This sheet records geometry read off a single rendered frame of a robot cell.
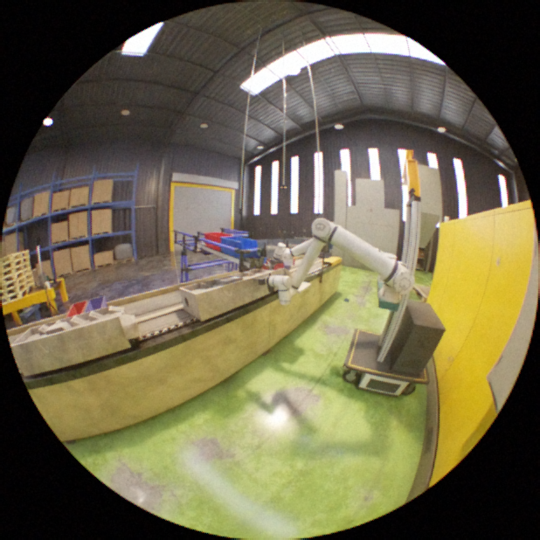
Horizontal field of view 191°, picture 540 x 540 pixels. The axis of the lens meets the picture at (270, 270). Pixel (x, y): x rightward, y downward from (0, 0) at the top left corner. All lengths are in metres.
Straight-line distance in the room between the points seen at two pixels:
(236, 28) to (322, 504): 10.16
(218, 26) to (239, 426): 9.85
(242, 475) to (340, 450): 0.72
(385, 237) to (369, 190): 2.61
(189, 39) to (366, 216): 10.45
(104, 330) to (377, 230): 7.22
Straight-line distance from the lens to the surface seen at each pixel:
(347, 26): 8.98
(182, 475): 1.52
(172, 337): 1.13
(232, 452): 1.46
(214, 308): 1.18
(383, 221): 6.97
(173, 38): 9.00
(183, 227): 11.91
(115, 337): 1.08
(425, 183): 8.88
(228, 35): 8.81
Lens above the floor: 1.42
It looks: 15 degrees down
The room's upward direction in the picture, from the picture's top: 2 degrees clockwise
